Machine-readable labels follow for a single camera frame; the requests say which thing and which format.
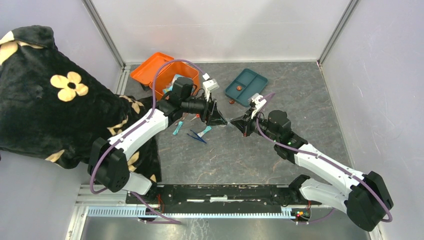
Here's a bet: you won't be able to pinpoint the orange handled scissors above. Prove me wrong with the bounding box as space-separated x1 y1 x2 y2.
190 114 200 122

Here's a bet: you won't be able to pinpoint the purple cable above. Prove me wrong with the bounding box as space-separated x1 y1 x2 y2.
255 92 394 225
89 59 208 225

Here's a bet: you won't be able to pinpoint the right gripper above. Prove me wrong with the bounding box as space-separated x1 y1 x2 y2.
230 106 279 144

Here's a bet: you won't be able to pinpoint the black floral blanket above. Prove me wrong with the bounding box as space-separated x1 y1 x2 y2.
0 25 153 169

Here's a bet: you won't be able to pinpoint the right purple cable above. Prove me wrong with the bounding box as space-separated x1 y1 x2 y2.
255 92 394 225

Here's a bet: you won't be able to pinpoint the teal white tube packet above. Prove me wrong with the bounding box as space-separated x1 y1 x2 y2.
197 125 212 138

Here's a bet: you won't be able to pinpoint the orange medicine kit box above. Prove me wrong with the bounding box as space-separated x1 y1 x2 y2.
130 52 201 100

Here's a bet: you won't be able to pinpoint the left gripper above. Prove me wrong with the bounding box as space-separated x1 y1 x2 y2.
182 90 228 127

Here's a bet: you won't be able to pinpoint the blue plastic tweezers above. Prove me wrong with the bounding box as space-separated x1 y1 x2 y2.
187 130 207 144

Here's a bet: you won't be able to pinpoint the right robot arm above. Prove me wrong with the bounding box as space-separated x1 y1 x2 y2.
230 93 394 232

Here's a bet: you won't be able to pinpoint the blue cotton pad packet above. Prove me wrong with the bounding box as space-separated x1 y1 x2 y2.
162 74 183 94

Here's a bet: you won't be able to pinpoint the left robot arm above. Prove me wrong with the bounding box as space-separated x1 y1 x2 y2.
87 73 228 204

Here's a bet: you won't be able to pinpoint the teal divided tray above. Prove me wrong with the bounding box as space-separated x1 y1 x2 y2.
225 68 268 107

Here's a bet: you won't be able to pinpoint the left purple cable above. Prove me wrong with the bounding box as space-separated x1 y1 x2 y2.
89 59 208 225

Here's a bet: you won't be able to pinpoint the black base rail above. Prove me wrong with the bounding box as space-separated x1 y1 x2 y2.
143 184 320 214

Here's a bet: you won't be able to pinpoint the teal scissor sheath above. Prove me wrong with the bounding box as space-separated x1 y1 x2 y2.
172 121 184 136

